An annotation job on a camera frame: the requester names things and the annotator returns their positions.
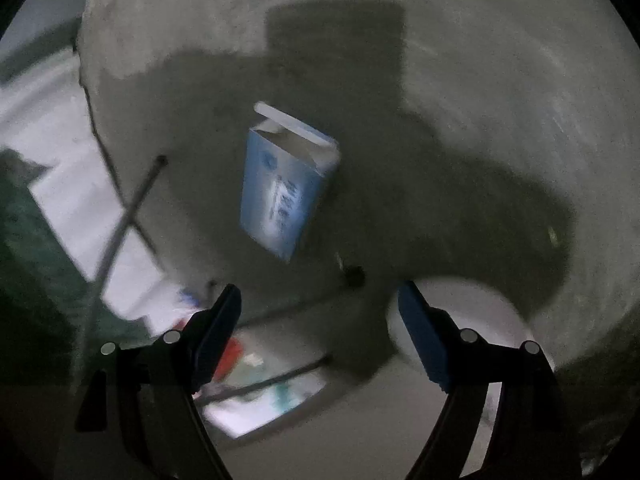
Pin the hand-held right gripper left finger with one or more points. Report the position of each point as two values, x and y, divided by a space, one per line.
220 330

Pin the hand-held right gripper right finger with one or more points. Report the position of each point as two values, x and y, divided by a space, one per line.
422 335

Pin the blue and white carton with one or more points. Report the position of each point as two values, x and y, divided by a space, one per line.
280 190

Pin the dark green cloth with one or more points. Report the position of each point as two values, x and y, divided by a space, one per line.
35 260

